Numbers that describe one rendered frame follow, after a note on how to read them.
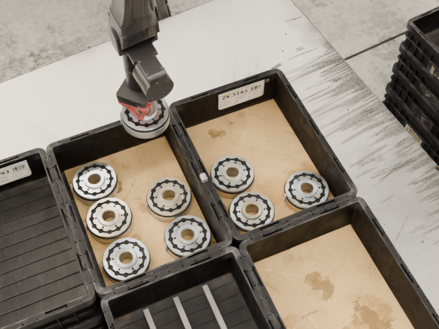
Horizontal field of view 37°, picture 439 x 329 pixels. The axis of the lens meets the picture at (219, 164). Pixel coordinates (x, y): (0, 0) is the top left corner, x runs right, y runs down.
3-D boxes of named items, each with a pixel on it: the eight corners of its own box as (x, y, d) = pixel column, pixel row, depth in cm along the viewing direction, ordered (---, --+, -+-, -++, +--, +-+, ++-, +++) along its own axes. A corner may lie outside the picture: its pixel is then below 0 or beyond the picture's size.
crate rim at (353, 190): (167, 109, 159) (166, 104, 157) (278, 72, 166) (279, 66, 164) (235, 247, 139) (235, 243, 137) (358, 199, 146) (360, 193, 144)
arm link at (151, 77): (149, 5, 120) (106, 23, 118) (178, 47, 115) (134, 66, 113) (156, 48, 131) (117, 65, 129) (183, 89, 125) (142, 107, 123)
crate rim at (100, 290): (46, 151, 153) (44, 145, 151) (166, 109, 159) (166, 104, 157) (99, 301, 133) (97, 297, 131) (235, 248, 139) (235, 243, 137)
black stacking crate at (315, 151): (170, 133, 167) (167, 106, 158) (275, 97, 174) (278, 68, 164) (234, 266, 148) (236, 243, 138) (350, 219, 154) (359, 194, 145)
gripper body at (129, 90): (166, 73, 137) (164, 49, 130) (145, 110, 132) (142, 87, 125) (138, 64, 138) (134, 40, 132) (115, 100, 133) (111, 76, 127)
